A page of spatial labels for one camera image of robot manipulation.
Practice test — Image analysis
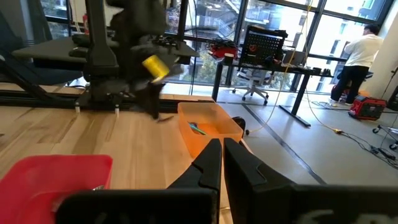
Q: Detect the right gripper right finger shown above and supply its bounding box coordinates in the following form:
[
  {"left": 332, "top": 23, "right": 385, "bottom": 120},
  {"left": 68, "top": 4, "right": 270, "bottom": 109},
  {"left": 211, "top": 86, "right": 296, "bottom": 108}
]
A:
[{"left": 223, "top": 138, "right": 295, "bottom": 205}]

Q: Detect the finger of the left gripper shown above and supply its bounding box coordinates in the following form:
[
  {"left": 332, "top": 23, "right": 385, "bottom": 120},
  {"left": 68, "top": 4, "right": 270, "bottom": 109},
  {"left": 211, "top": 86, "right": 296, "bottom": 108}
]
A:
[
  {"left": 139, "top": 84, "right": 155, "bottom": 118},
  {"left": 151, "top": 83, "right": 164, "bottom": 119}
]

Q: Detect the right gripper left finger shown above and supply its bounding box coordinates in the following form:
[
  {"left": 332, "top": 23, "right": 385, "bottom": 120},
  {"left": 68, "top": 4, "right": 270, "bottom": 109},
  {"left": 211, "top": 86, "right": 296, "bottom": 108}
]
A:
[{"left": 167, "top": 138, "right": 223, "bottom": 192}]

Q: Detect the yellow block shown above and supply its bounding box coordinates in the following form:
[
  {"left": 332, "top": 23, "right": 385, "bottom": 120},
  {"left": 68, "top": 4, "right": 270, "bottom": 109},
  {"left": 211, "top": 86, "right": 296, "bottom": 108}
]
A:
[{"left": 142, "top": 54, "right": 170, "bottom": 83}]

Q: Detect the orange translucent plastic bin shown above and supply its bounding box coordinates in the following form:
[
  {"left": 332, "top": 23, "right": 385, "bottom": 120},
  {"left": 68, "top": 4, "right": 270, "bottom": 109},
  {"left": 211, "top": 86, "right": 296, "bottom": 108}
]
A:
[{"left": 177, "top": 101, "right": 244, "bottom": 159}]

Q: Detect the black computer mouse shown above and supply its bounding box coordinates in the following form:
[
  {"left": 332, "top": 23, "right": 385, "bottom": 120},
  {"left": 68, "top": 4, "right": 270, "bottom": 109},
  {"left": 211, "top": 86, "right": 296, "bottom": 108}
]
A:
[{"left": 71, "top": 33, "right": 93, "bottom": 48}]

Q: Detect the red bottle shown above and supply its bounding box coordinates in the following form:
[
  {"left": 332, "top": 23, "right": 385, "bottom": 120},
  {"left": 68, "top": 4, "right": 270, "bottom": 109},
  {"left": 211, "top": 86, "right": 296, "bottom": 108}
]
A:
[{"left": 81, "top": 14, "right": 90, "bottom": 35}]

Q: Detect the white office chair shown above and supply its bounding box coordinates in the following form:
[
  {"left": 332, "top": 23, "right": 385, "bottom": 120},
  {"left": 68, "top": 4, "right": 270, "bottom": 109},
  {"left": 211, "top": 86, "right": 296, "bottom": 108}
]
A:
[{"left": 232, "top": 67, "right": 271, "bottom": 106}]

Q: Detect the black background work table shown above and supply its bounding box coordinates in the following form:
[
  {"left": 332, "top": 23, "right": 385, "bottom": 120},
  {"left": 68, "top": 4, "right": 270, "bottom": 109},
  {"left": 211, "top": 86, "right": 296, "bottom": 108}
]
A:
[{"left": 211, "top": 57, "right": 335, "bottom": 128}]

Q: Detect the black pegboard panel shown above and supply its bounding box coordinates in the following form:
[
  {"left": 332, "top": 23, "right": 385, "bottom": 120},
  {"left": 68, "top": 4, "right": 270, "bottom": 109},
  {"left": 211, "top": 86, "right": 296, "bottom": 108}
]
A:
[{"left": 238, "top": 26, "right": 289, "bottom": 67}]

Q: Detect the pink translucent plastic bin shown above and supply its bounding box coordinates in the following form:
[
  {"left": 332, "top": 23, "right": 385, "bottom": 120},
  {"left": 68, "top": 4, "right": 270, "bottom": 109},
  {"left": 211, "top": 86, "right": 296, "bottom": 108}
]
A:
[{"left": 0, "top": 154, "right": 114, "bottom": 224}]

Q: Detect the red tool case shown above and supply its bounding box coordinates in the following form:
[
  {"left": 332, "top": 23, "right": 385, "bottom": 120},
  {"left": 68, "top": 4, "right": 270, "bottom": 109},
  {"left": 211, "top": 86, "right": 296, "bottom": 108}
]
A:
[{"left": 348, "top": 95, "right": 389, "bottom": 121}]

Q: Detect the wheeled metal cart base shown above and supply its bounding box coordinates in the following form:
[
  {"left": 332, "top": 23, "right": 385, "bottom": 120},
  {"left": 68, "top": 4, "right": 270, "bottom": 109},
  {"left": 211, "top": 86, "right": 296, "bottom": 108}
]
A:
[{"left": 372, "top": 123, "right": 398, "bottom": 150}]

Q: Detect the person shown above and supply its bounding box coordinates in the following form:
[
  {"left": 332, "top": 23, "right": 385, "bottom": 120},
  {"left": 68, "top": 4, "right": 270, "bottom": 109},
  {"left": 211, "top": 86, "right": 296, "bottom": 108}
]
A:
[{"left": 330, "top": 24, "right": 385, "bottom": 106}]

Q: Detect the black clamp mount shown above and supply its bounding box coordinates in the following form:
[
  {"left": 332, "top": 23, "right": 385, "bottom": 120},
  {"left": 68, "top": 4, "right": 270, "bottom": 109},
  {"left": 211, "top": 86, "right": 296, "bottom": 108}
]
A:
[{"left": 154, "top": 34, "right": 187, "bottom": 50}]

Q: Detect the yellow power cable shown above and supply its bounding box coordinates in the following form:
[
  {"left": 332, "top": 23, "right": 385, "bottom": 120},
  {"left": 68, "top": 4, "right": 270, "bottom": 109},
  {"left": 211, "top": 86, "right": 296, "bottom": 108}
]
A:
[{"left": 247, "top": 0, "right": 345, "bottom": 136}]

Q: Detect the black floor cable bundle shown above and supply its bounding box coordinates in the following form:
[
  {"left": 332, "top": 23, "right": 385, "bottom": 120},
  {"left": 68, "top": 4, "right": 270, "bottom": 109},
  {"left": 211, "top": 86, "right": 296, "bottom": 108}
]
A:
[{"left": 341, "top": 130, "right": 398, "bottom": 170}]

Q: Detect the large glass window wall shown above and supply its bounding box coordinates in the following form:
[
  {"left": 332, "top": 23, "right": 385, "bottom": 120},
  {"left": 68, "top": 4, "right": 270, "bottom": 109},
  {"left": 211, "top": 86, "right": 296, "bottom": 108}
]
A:
[{"left": 40, "top": 0, "right": 396, "bottom": 94}]

